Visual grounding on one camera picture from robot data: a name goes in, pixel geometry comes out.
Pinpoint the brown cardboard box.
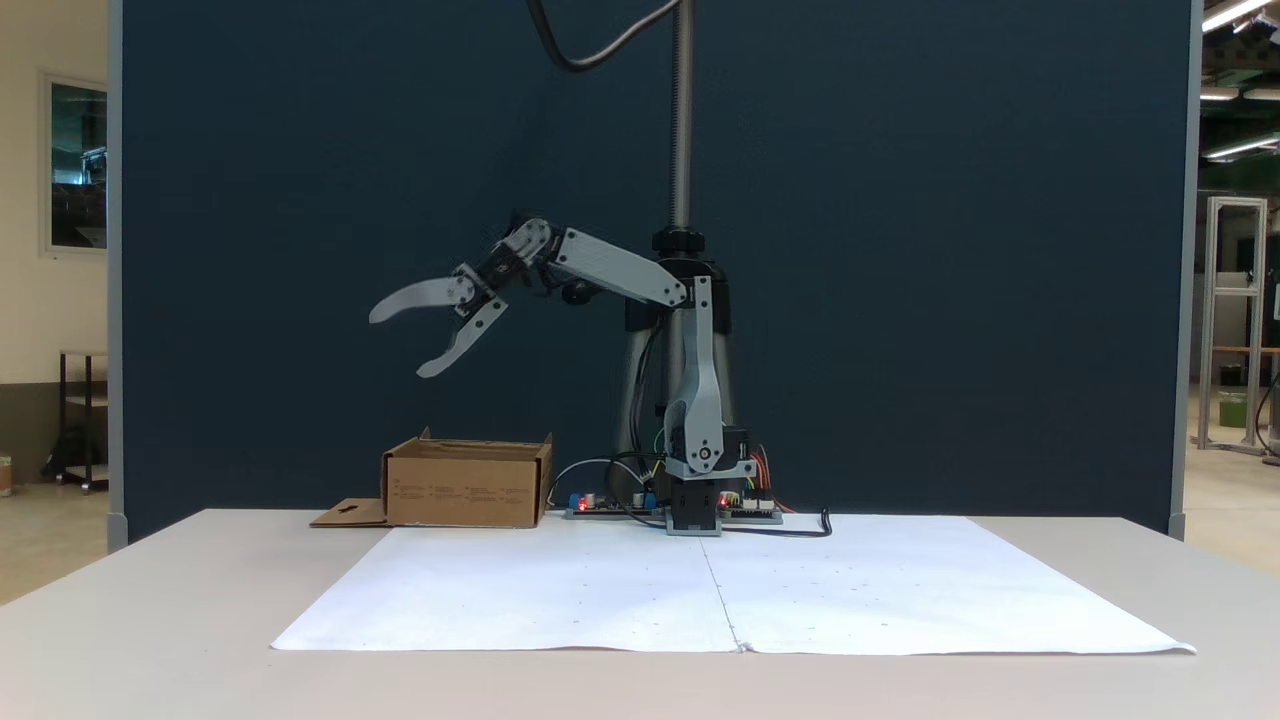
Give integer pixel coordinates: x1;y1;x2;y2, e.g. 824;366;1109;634
310;427;554;529

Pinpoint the black shelf cart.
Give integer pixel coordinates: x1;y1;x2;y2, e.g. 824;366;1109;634
42;350;109;493

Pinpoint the dark blue partition screen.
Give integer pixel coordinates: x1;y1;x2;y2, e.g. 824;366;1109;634
107;0;1201;546

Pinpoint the grey camera cable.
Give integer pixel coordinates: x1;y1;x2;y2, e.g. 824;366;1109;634
526;0;685;73

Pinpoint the motor controller circuit board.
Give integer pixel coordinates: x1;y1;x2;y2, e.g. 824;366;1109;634
720;492;784;524

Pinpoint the black power cable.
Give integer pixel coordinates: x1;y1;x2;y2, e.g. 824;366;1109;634
720;508;834;539

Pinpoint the thin grey power cable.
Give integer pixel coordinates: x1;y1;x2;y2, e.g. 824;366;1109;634
547;455;641;506

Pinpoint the aluminium profile frame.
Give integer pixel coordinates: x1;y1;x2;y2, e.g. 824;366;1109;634
1197;195;1271;456

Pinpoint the blue power converter board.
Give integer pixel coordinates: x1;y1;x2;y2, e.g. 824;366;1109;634
565;488;667;522

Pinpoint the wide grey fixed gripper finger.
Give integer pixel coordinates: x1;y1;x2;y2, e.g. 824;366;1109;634
369;276;479;324

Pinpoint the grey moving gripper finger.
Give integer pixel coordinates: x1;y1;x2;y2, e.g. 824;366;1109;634
416;296;509;380

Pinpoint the white paper sheet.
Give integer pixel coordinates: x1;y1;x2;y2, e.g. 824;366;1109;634
270;515;1198;657

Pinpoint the silver threaded stand pole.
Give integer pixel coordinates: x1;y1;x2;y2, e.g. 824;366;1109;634
668;0;697;233

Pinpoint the thin black servo cable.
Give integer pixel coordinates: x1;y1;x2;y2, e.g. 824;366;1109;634
628;320;673;479

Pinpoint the framed wall window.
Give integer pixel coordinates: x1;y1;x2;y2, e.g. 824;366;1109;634
40;70;109;256

